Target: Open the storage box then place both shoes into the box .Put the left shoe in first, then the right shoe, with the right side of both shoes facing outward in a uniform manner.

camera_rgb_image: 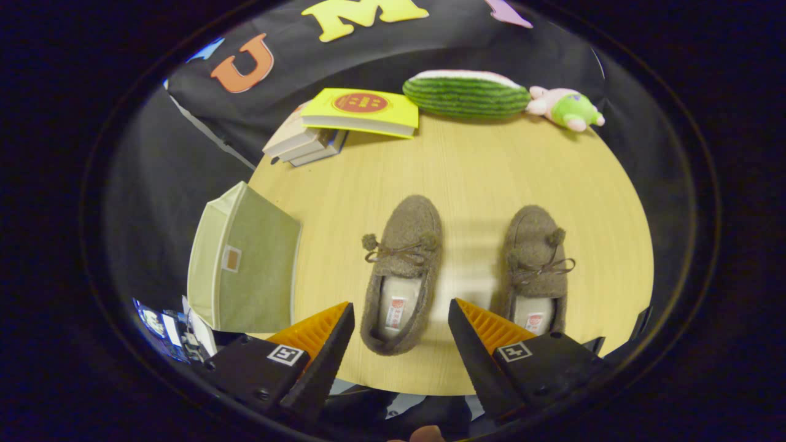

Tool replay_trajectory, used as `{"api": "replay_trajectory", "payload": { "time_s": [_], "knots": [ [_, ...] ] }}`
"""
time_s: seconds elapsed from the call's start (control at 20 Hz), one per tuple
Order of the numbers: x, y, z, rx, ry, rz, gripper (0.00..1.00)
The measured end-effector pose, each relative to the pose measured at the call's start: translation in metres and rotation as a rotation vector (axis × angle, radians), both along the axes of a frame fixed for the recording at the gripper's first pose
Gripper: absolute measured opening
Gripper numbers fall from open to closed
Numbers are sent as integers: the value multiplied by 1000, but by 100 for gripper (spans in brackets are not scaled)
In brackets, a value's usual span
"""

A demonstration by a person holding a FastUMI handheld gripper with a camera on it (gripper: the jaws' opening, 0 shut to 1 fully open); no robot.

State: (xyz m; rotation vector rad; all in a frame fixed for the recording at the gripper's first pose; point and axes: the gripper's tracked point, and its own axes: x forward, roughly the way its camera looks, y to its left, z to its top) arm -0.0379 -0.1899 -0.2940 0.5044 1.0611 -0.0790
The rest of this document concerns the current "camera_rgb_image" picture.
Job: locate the brown fuzzy shoe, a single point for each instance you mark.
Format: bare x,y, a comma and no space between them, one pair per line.
408,233
534,239

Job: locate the pink and green plush toy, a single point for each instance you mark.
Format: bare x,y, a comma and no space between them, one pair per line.
571,110

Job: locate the thick beige book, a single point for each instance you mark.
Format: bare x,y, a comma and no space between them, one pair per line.
288,138

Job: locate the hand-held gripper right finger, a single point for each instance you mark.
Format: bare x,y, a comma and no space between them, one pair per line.
479,368

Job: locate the person's dark clothing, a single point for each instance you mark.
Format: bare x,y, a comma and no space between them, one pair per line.
368,408

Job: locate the beige fabric storage box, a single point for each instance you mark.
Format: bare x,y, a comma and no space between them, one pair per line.
258,264

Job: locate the blue printed poster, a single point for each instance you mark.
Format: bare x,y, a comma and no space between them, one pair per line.
153,322

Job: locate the yellow book with red circle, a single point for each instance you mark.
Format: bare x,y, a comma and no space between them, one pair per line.
393,116

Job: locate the watermelon slice plush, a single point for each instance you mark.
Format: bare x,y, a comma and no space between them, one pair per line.
466,98

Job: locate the thin beige book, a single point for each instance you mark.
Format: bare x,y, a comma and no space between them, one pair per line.
330,152
314,148

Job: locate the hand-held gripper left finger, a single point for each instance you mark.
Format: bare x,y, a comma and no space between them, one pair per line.
325,368

